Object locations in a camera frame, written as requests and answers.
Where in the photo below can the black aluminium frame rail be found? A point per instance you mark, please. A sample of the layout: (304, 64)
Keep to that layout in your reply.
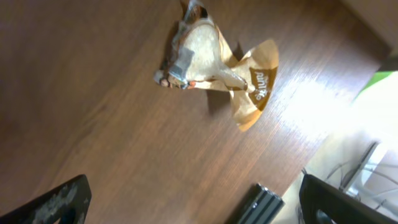
(259, 206)

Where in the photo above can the beige snack bag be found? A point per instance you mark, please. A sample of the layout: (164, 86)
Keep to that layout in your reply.
(200, 58)

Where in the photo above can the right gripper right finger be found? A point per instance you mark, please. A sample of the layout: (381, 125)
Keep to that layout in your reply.
(317, 196)

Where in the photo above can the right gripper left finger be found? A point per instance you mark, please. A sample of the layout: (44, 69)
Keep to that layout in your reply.
(66, 204)

